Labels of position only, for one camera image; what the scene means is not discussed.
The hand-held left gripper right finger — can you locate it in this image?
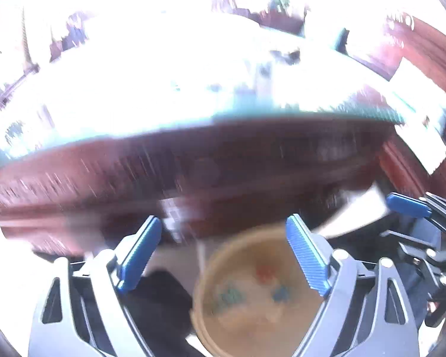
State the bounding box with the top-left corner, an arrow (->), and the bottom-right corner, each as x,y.
285,214 -> 420,357

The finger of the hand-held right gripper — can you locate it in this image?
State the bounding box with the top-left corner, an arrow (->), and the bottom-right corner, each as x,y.
387,191 -> 446,233
380,228 -> 444,265

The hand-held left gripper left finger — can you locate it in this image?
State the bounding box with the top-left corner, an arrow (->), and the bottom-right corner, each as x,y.
28,215 -> 163,357

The round yellow trash bin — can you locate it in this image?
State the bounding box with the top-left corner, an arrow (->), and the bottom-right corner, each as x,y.
189,227 -> 333,357

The white sheet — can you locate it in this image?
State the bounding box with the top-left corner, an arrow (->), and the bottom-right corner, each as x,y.
312,181 -> 392,239

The dark cloth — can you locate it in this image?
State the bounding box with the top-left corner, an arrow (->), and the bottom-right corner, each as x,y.
128,270 -> 205,357

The dark wooden glass-top table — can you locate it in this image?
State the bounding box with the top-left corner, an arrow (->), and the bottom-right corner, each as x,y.
0,11 -> 407,264

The teal sofa cushion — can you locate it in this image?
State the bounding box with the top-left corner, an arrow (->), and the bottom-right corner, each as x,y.
332,28 -> 351,53

